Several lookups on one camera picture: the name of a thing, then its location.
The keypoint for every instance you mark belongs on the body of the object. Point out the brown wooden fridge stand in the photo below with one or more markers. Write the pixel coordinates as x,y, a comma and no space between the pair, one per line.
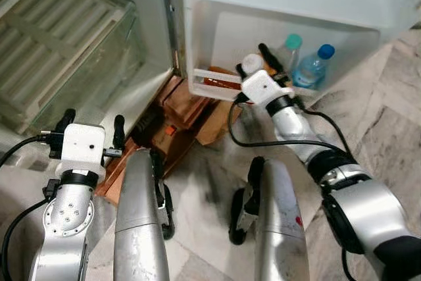
191,113

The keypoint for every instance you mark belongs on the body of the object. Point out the silver robot leg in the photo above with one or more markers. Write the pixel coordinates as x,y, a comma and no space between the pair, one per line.
138,228
279,228

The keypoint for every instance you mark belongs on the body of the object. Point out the black box orange switch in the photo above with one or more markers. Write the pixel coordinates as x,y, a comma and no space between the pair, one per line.
150,133

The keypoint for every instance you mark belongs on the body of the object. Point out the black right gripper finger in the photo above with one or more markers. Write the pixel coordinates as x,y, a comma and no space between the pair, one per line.
271,60

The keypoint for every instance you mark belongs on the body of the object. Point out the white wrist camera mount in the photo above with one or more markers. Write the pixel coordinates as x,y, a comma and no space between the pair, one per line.
83,149
262,89

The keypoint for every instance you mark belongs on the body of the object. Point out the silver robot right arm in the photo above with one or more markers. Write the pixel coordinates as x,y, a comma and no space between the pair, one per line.
348,195

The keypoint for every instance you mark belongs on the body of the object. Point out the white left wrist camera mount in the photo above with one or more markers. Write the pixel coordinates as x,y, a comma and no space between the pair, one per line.
83,149

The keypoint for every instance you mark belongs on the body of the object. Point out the white fridge body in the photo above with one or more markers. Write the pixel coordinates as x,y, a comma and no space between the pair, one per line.
154,31

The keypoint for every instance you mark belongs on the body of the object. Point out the teal capped clear bottle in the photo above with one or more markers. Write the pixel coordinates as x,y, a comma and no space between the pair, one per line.
293,45

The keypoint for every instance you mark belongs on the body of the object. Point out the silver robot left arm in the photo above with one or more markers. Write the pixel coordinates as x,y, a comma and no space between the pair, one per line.
66,222

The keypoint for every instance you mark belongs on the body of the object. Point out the silver robot right leg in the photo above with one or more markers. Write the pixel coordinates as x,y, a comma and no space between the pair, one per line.
279,228

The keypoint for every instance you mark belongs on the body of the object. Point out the white capped brown bottle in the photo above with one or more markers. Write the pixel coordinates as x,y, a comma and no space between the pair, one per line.
252,64

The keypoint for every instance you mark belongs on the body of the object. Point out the reddish brown packet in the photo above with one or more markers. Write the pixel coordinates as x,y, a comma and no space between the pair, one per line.
220,80

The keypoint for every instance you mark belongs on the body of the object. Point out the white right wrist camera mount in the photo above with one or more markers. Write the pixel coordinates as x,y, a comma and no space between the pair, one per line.
262,89

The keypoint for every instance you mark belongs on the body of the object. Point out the blue capped water bottle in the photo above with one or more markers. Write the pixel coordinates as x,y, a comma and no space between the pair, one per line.
314,67

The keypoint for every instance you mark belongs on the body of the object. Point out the silver robot left leg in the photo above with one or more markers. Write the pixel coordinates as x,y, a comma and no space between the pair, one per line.
138,228

